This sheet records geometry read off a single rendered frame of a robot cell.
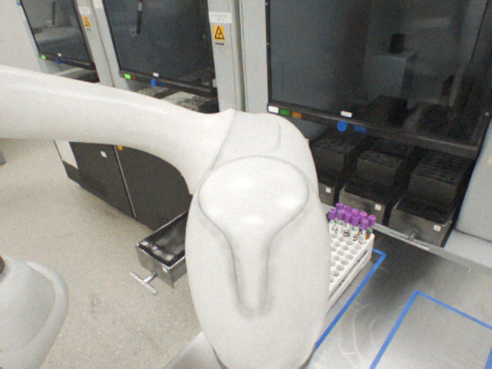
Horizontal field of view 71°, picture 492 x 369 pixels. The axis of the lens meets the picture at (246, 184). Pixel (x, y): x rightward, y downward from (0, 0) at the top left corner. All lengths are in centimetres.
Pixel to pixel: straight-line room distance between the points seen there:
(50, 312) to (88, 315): 119
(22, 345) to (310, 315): 56
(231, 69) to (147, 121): 93
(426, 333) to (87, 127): 64
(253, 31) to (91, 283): 152
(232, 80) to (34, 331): 93
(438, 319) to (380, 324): 11
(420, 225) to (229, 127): 76
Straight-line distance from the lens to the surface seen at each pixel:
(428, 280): 83
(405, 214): 102
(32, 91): 33
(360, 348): 69
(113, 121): 34
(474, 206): 106
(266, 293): 22
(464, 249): 107
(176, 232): 94
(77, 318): 196
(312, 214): 21
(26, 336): 72
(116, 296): 197
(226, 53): 126
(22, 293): 70
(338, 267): 73
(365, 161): 107
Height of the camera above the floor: 139
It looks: 33 degrees down
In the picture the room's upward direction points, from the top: 4 degrees counter-clockwise
